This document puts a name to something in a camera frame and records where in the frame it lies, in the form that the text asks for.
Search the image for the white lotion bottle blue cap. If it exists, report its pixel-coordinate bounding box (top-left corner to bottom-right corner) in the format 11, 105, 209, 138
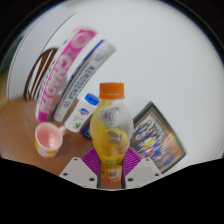
63, 92, 100, 134

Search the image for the white and blue shuttlecock tube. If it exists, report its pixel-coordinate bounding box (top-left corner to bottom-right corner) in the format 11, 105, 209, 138
52, 39, 117, 123

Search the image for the dark wooden chair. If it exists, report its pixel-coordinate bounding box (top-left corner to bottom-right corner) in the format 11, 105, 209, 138
23, 47, 59, 101

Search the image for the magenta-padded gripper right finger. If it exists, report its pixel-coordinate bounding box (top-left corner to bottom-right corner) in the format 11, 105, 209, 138
121, 146, 164, 189

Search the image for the pink mug with orange print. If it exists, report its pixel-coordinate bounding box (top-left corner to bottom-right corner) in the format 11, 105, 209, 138
34, 121, 67, 159

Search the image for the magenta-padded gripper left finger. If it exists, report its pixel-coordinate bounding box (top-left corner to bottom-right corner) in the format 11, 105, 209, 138
58, 147, 102, 189

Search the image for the dark blue pump bottle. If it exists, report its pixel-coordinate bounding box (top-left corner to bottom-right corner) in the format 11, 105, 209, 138
80, 119, 94, 140

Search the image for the pink shuttlecock tube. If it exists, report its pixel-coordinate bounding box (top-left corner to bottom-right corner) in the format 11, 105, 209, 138
34, 28, 98, 124

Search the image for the framed group photo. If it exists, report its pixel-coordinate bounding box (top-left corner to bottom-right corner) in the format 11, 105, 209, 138
128, 101, 187, 174

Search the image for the orange-capped juice drink bottle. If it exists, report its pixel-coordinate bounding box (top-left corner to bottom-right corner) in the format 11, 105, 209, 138
89, 82, 135, 184

